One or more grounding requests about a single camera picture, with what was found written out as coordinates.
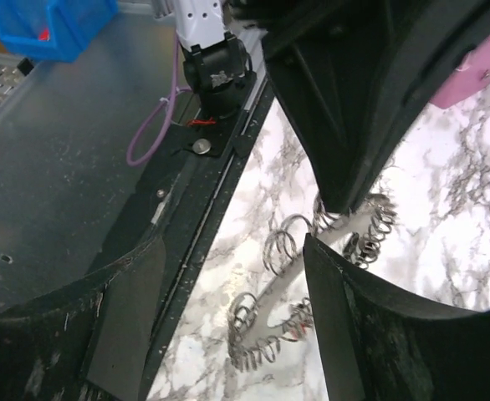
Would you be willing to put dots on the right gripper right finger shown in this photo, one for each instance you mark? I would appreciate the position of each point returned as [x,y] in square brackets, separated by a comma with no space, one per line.
[378,341]

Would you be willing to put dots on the pink metronome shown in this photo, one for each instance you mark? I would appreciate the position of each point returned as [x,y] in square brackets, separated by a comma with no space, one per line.
[469,78]

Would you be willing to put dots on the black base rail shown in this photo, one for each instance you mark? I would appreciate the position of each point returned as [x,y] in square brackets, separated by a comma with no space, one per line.
[169,225]

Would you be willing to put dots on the blue plastic bin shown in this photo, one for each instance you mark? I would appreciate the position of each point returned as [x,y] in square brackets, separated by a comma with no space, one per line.
[53,30]

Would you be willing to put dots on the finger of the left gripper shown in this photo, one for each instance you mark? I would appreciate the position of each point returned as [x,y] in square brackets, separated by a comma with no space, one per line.
[352,76]

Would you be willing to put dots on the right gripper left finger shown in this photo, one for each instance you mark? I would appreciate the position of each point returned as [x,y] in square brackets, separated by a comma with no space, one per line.
[88,340]

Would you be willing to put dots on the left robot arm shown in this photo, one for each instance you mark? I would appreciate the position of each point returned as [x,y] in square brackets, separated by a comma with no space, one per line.
[214,57]

